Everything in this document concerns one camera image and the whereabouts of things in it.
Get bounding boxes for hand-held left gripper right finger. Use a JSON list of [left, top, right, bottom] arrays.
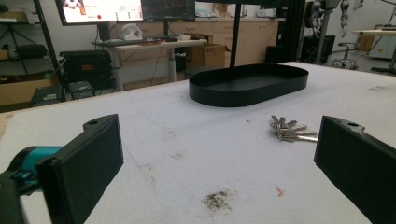
[[313, 115, 396, 224]]

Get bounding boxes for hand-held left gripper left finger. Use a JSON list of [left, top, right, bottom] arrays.
[[35, 113, 124, 224]]

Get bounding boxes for bunch of silver keys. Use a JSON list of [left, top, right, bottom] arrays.
[[269, 115, 319, 144]]

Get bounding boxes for black oval metal tray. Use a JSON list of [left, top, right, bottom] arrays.
[[188, 63, 310, 108]]

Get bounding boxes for large flat cardboard box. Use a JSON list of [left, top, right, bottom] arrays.
[[0, 77, 60, 107]]

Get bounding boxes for black equipment case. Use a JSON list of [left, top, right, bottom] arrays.
[[59, 49, 114, 91]]

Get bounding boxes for metal swivel stool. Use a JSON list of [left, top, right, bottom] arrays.
[[331, 42, 359, 71]]

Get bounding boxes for light wooden desk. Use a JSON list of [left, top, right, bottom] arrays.
[[92, 38, 208, 92]]

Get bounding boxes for black metal shelf rack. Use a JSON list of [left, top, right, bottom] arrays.
[[0, 0, 67, 104]]

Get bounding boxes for grey metal stand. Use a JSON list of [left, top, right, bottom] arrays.
[[314, 8, 332, 65]]

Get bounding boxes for lit computer monitor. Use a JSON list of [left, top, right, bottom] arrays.
[[55, 0, 145, 26]]

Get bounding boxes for brown cardboard box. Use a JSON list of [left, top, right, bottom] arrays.
[[191, 43, 232, 69]]

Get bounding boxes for wooden cabinet row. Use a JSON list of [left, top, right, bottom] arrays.
[[110, 18, 280, 67]]

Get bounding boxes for black upright stand pole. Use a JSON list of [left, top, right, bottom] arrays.
[[229, 3, 243, 69]]

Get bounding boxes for dark computer monitor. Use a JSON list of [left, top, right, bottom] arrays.
[[141, 0, 196, 23]]

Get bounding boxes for black metal frame column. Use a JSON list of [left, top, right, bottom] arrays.
[[281, 0, 306, 63]]

